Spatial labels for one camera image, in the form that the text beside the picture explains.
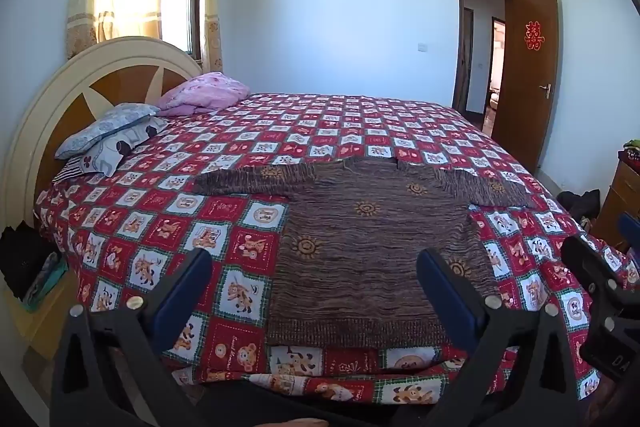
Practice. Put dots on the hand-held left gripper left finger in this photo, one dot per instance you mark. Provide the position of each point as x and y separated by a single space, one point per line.
192 287

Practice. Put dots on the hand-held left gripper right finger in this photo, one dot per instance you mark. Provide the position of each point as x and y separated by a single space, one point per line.
445 292

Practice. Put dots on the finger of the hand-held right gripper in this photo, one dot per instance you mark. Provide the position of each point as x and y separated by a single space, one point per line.
631 232
590 264

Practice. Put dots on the brown knit sweater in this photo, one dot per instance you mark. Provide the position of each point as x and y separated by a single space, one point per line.
360 247

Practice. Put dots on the wooden cabinet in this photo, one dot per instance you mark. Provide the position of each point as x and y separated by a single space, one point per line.
622 199

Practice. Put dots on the red checkered printed blanket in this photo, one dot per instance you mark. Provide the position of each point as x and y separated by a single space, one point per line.
150 227

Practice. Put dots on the colourful cloth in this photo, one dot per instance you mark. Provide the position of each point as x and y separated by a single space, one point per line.
631 152

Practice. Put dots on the teal cloth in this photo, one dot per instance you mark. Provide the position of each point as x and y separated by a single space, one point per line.
45 282

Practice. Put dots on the grey patterned pillow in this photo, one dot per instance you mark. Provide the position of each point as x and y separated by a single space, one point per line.
112 157

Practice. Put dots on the cream nightstand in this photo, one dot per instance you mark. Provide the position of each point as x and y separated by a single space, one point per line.
45 327

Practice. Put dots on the brown wooden door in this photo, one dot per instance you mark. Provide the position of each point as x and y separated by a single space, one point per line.
525 117

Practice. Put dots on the dark cloth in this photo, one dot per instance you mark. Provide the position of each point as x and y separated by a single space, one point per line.
22 257

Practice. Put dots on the blue floral pillow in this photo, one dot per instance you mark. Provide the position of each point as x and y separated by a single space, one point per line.
100 127

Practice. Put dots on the pink quilt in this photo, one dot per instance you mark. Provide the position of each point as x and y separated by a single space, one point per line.
205 92

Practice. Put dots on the red door decoration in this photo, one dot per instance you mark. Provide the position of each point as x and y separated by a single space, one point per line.
534 36

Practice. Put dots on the cream wooden headboard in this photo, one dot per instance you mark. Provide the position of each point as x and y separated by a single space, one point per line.
30 132

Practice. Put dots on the brown door frame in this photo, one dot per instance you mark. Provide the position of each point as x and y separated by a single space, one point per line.
459 57

